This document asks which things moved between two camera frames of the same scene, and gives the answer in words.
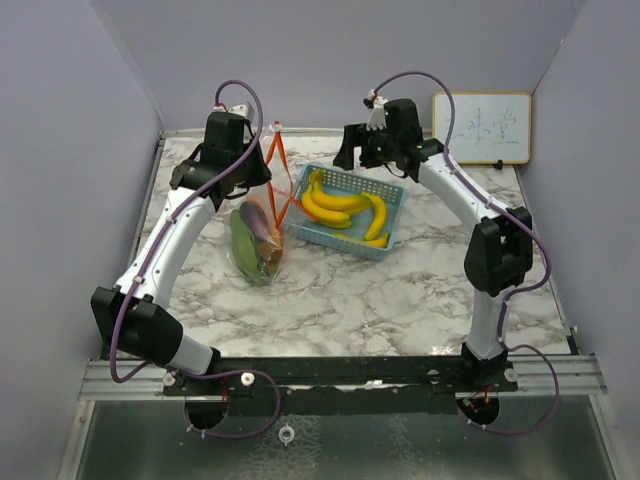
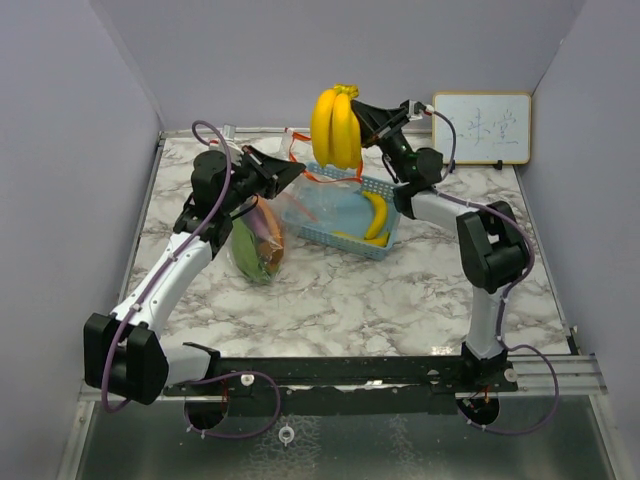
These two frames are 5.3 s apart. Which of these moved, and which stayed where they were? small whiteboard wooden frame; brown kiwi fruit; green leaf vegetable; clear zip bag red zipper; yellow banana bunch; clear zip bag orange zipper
Moved: clear zip bag red zipper; yellow banana bunch
Stayed: clear zip bag orange zipper; small whiteboard wooden frame; brown kiwi fruit; green leaf vegetable
